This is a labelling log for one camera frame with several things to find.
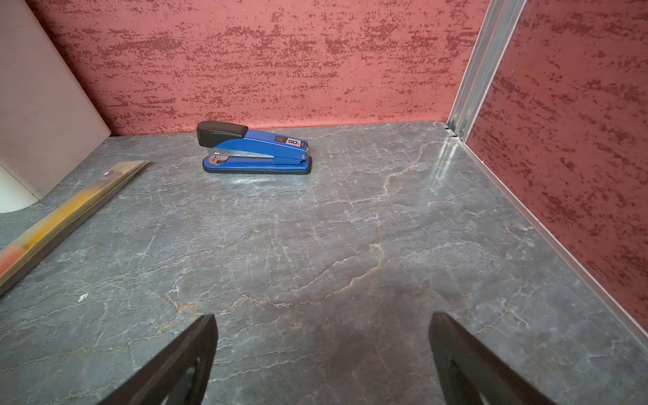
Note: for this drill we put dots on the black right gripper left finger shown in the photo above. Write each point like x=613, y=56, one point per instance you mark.
x=179, y=374

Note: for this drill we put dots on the right aluminium corner post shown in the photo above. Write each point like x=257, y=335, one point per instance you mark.
x=494, y=37

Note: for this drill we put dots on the white three-drawer storage box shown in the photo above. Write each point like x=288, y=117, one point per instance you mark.
x=48, y=123

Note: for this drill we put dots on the blue black stapler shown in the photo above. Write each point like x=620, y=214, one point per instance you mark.
x=236, y=149

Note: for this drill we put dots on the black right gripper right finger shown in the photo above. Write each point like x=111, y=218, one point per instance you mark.
x=470, y=373

